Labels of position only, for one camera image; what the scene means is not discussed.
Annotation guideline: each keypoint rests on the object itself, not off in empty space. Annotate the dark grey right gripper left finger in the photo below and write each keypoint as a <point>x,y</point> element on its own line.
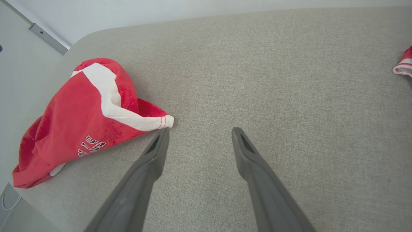
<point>135,183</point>

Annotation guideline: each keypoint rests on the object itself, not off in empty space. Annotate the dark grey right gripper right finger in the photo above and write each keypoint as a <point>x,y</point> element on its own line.
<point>270,199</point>

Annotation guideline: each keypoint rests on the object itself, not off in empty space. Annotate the red Bulls 23 shorts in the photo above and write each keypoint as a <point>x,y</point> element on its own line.
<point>70,122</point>

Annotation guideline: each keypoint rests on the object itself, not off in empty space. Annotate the red Bulls 23 jersey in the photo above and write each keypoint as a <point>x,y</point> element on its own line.
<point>405,62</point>

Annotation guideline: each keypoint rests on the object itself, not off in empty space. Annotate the grey fabric sofa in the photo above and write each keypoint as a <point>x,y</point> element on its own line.
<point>257,80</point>

